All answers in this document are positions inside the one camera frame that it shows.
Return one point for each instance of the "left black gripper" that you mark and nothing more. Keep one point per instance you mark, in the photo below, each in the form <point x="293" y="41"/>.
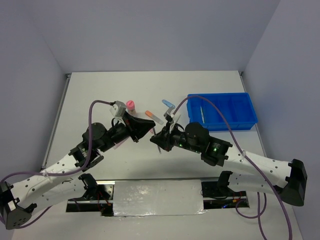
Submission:
<point x="136" y="127"/>

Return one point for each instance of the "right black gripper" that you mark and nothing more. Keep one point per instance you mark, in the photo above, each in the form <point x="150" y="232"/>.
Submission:
<point x="163" y="138"/>

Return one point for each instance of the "light blue eraser stick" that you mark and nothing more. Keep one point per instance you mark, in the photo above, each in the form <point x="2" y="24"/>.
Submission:
<point x="168" y="104"/>

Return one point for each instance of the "thin white pen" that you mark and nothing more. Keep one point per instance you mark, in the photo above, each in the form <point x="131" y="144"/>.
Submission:
<point x="154" y="133"/>

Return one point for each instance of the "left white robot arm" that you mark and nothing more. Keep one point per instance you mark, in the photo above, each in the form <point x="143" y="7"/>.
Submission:
<point x="68" y="177"/>

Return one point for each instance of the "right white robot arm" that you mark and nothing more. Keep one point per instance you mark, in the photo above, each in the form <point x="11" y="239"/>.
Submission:
<point x="242" y="170"/>

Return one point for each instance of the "orange capped clear tube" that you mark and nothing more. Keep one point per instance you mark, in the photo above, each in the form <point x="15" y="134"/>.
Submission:
<point x="154" y="117"/>

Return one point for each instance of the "pink capped glue bottle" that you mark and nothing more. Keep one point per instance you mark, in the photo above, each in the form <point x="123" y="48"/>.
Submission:
<point x="130" y="105"/>

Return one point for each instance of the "blue divided plastic bin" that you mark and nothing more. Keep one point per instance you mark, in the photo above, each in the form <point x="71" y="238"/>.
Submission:
<point x="236" y="109"/>

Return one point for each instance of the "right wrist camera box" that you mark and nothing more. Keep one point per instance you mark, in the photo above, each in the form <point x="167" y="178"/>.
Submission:
<point x="171" y="118"/>

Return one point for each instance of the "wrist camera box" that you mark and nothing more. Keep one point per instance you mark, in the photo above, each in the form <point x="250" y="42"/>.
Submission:
<point x="118" y="109"/>
<point x="171" y="118"/>

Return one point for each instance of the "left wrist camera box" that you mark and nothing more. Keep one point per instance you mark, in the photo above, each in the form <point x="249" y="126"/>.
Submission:
<point x="118" y="109"/>

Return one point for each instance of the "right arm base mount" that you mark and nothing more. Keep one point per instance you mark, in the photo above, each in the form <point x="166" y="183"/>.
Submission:
<point x="213" y="198"/>

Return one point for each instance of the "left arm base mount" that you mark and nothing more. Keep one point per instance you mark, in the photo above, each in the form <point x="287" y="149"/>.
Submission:
<point x="97" y="198"/>

